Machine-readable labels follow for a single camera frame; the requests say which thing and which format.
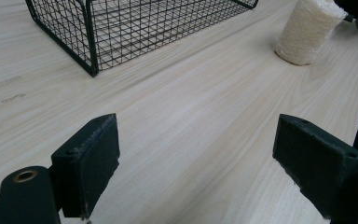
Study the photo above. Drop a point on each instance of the cream loofah sponge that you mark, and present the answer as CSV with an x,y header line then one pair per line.
x,y
307,34

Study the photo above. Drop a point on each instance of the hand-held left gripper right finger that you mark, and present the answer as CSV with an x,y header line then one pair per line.
x,y
320,168

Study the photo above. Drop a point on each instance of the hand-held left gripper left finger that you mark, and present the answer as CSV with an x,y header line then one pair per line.
x,y
87,168

